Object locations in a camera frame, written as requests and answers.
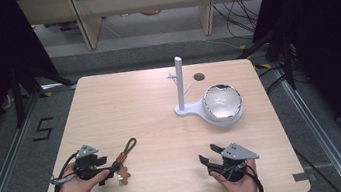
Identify white bowl with silver rim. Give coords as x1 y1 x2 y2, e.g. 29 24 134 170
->
198 80 246 125

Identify black metal stand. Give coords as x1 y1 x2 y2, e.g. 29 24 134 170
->
233 22 303 98
7 55 83 130

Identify black floor cables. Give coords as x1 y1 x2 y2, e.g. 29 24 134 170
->
211 0 273 44

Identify aluminium floor rail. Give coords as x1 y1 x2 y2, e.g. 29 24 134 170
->
0 80 92 192
254 51 341 192

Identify person's left hand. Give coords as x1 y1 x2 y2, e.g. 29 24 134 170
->
49 157 114 192

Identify person's right hand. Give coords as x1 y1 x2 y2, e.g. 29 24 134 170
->
208 158 261 192

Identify right hand-held gripper cable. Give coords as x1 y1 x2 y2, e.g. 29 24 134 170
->
225 160 266 192

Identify white hook stand with base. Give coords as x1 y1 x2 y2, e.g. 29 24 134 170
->
164 47 247 135

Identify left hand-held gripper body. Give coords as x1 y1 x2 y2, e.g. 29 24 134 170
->
70 140 111 183

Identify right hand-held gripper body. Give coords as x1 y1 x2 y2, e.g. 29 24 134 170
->
203 138 264 186

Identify green cord keychain with charm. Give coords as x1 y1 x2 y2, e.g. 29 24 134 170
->
107 136 144 188

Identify left hand-held gripper cable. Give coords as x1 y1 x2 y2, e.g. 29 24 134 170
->
47 151 84 192

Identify hand-held gripper cable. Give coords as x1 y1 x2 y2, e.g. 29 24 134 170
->
47 151 84 192
225 160 266 192

